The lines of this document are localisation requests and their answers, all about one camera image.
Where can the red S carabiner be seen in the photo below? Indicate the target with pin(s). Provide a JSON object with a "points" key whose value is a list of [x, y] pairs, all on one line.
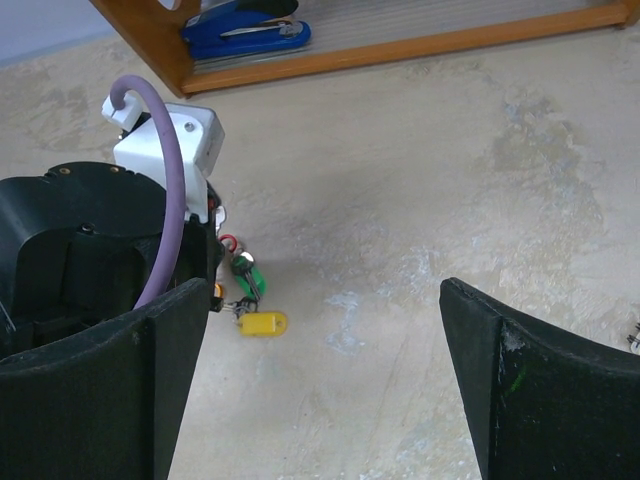
{"points": [[229, 241]]}

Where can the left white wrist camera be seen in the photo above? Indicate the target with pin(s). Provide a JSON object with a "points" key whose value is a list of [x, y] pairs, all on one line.
{"points": [[187, 148]]}

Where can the green tag key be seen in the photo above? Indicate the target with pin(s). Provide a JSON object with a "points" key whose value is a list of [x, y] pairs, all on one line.
{"points": [[248, 276]]}

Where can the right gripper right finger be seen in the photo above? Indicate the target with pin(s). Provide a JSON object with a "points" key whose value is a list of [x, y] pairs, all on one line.
{"points": [[540, 402]]}

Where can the yellow tag key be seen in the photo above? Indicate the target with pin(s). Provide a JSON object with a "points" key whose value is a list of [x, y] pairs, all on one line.
{"points": [[253, 322]]}

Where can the blue stapler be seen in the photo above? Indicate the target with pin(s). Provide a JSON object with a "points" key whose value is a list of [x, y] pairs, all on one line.
{"points": [[239, 28]]}

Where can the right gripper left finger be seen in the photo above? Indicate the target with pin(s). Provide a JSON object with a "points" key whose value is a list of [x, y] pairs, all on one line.
{"points": [[106, 403]]}

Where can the wooden shelf rack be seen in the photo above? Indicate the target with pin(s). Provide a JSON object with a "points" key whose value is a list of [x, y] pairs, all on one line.
{"points": [[349, 34]]}

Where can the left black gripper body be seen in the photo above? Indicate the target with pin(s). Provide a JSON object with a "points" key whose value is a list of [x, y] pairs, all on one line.
{"points": [[77, 247]]}

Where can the orange S carabiner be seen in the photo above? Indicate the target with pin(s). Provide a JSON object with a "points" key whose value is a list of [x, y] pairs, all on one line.
{"points": [[218, 290]]}

